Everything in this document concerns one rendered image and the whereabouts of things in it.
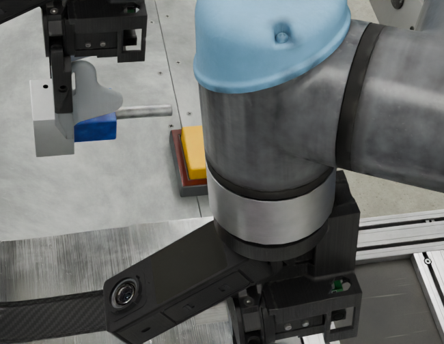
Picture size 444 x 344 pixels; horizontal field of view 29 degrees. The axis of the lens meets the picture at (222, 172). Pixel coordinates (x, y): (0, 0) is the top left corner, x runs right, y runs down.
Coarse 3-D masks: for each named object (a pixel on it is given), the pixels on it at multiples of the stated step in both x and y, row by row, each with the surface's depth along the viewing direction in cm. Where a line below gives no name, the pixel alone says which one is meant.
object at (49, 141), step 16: (32, 80) 79; (48, 80) 79; (32, 96) 78; (48, 96) 78; (32, 112) 77; (48, 112) 77; (128, 112) 81; (144, 112) 81; (160, 112) 82; (48, 128) 78; (80, 128) 79; (96, 128) 79; (112, 128) 80; (48, 144) 79; (64, 144) 80
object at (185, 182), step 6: (174, 132) 95; (180, 132) 95; (174, 138) 95; (174, 144) 94; (180, 150) 94; (180, 156) 93; (180, 162) 93; (180, 168) 92; (180, 174) 92; (186, 180) 91; (192, 180) 92; (198, 180) 92; (204, 180) 92
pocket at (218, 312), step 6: (216, 306) 78; (222, 306) 78; (204, 312) 78; (210, 312) 78; (216, 312) 78; (222, 312) 78; (198, 318) 77; (204, 318) 77; (210, 318) 77; (216, 318) 77; (222, 318) 77; (228, 318) 77; (198, 324) 77
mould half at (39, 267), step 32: (160, 224) 79; (192, 224) 80; (0, 256) 76; (32, 256) 77; (64, 256) 77; (96, 256) 77; (128, 256) 77; (0, 288) 74; (32, 288) 75; (64, 288) 75; (96, 288) 75; (192, 320) 74
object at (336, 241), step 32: (352, 224) 52; (256, 256) 50; (288, 256) 50; (320, 256) 54; (352, 256) 54; (256, 288) 55; (288, 288) 55; (320, 288) 55; (352, 288) 55; (256, 320) 54; (288, 320) 55; (320, 320) 58; (352, 320) 57
